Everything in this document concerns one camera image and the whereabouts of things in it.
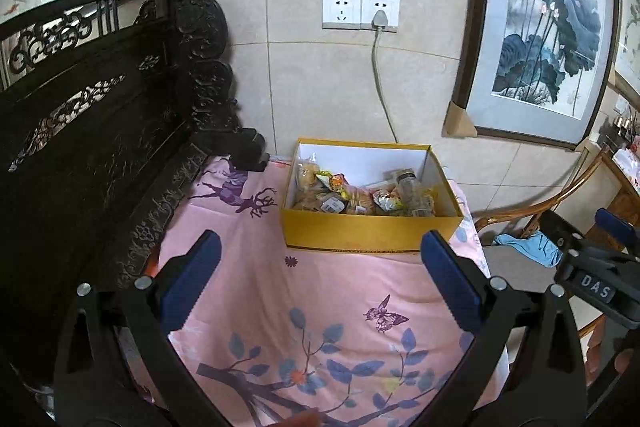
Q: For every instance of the pink printed blanket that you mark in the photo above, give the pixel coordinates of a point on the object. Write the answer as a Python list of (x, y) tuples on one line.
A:
[(350, 287)]

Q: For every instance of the yellow bread packet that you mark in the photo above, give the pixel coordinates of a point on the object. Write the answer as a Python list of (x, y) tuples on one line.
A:
[(307, 179)]

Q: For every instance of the yellow cardboard box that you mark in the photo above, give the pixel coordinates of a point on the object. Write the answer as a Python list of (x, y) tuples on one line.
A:
[(370, 234)]

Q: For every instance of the framed flower painting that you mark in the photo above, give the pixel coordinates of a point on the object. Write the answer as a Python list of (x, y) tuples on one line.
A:
[(630, 32)]

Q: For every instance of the wooden chair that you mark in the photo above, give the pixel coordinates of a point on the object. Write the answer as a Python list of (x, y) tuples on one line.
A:
[(520, 279)]

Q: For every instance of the person's left hand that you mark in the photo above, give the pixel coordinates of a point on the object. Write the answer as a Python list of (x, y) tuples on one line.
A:
[(305, 419)]

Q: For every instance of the wooden side table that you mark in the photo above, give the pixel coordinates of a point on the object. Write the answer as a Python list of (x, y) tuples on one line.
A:
[(625, 189)]

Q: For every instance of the person's right hand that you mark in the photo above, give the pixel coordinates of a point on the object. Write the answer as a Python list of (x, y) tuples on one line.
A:
[(625, 359)]

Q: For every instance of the blue cloth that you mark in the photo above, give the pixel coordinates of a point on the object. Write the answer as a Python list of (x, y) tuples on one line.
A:
[(535, 249)]

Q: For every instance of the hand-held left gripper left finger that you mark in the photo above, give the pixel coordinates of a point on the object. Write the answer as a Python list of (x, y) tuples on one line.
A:
[(192, 284)]

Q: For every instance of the dark carved wooden furniture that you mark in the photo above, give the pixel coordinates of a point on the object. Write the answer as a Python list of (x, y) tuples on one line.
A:
[(100, 157)]

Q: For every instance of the cardboard corner protector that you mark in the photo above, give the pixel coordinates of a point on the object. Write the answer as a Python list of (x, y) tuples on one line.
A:
[(457, 124)]

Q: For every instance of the white and pink boxes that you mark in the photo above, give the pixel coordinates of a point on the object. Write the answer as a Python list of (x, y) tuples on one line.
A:
[(632, 157)]

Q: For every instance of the brown triangular snack packet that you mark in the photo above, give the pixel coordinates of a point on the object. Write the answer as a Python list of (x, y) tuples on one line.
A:
[(325, 205)]

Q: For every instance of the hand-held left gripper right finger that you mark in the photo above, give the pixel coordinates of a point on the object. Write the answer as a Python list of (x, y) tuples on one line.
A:
[(450, 284)]

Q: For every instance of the clear biscuit packet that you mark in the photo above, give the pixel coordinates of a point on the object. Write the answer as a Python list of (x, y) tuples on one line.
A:
[(360, 202)]

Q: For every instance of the clear jar with dark label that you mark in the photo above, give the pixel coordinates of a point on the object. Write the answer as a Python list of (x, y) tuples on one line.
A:
[(407, 187)]

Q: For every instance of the framed lotus painting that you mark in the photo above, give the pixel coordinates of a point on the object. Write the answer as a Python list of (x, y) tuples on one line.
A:
[(545, 7)]

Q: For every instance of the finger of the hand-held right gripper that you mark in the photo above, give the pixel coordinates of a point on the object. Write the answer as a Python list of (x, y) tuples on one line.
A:
[(617, 227), (560, 229)]

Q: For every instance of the yellow-green snack packet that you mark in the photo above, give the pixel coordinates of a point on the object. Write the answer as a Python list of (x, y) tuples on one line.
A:
[(331, 181)]

